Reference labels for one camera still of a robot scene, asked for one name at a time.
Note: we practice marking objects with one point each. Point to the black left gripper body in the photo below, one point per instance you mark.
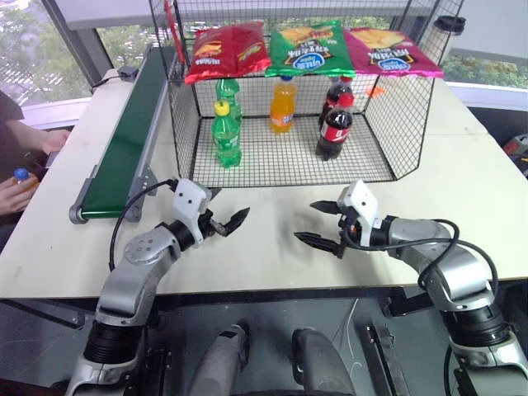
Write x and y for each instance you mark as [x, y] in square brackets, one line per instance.
[207, 226]

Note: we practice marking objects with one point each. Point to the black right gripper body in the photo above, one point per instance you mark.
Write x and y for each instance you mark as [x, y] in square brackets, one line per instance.
[350, 219]

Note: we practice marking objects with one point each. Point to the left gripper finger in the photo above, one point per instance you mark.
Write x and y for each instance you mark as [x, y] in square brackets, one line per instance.
[214, 194]
[235, 220]

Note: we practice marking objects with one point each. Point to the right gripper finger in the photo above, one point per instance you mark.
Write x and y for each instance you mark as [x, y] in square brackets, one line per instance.
[326, 205]
[319, 242]

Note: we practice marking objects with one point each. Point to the orange soda bottle blue cap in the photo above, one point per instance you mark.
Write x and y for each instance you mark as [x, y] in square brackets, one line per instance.
[24, 177]

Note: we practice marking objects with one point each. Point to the person left forearm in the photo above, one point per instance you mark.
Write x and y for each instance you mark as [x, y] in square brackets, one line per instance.
[26, 128]

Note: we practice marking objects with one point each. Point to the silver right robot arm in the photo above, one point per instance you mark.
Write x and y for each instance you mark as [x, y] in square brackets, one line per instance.
[453, 268]

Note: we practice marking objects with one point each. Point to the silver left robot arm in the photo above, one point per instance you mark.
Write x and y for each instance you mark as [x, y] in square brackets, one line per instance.
[136, 268]

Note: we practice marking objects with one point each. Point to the green conveyor belt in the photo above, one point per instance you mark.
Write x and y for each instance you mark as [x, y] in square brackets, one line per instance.
[119, 148]

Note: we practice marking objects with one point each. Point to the red metal pole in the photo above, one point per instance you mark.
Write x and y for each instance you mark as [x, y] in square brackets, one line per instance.
[175, 37]

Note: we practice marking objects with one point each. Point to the person left hand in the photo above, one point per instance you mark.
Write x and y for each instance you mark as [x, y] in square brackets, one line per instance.
[55, 141]

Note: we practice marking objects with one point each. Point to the person right hand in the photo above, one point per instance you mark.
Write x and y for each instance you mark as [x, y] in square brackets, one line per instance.
[14, 200]

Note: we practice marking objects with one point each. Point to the green soda bottle yellow cap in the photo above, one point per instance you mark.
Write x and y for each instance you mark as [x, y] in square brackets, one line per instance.
[226, 140]

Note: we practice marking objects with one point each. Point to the cola bottle red label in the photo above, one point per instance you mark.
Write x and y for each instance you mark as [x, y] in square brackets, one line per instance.
[336, 87]
[334, 132]

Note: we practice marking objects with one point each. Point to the dark grey rounded shape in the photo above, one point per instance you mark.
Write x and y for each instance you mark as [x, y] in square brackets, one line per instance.
[317, 359]

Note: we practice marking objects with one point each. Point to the small orange object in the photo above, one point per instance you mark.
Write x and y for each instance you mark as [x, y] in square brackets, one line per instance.
[373, 91]

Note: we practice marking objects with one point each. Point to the red chips bag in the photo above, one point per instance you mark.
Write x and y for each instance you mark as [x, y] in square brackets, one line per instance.
[227, 53]

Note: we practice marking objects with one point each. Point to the black power adapter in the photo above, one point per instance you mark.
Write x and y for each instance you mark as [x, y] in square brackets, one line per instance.
[127, 72]

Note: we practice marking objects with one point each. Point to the green chips bag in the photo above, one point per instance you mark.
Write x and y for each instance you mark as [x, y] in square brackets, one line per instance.
[309, 49]

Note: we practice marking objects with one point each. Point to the pink chips bag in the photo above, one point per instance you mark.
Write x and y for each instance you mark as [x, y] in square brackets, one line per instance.
[387, 53]

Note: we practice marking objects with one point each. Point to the grey phone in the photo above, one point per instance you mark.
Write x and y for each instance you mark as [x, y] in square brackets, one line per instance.
[52, 159]

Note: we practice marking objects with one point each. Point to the red black power tool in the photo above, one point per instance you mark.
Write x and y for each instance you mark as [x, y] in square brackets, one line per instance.
[517, 146]

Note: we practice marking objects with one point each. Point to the white cup black lid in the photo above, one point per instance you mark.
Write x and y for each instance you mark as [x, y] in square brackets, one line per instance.
[444, 41]

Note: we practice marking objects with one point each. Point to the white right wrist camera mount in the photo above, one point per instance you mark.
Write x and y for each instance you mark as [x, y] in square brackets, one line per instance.
[365, 202]

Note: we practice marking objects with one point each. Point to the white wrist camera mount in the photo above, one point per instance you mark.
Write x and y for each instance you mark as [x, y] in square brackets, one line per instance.
[187, 202]
[365, 202]

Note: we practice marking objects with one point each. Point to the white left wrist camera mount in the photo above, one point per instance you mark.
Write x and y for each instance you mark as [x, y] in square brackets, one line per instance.
[187, 202]

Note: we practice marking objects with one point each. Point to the grey window frame post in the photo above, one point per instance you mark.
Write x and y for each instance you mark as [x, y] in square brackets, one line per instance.
[78, 41]

